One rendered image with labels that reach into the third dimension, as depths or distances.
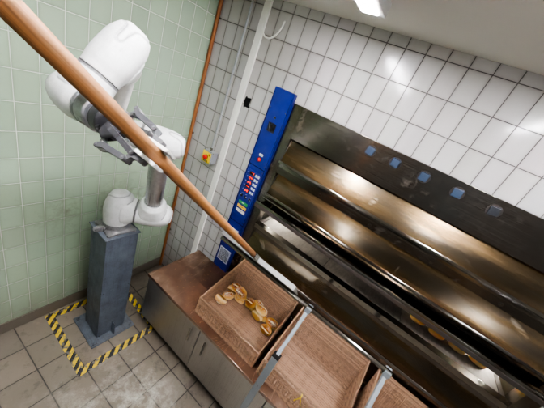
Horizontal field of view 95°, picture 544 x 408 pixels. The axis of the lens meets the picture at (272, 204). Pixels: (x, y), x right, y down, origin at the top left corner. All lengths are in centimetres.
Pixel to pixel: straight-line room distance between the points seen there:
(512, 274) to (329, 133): 117
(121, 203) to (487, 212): 197
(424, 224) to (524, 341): 72
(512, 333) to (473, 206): 68
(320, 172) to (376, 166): 33
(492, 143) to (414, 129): 33
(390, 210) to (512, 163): 56
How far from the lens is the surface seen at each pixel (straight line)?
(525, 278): 175
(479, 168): 157
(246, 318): 210
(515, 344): 189
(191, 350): 221
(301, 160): 171
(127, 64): 82
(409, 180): 156
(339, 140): 161
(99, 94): 48
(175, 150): 131
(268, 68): 189
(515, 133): 158
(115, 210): 177
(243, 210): 200
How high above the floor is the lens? 219
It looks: 25 degrees down
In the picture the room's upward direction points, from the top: 23 degrees clockwise
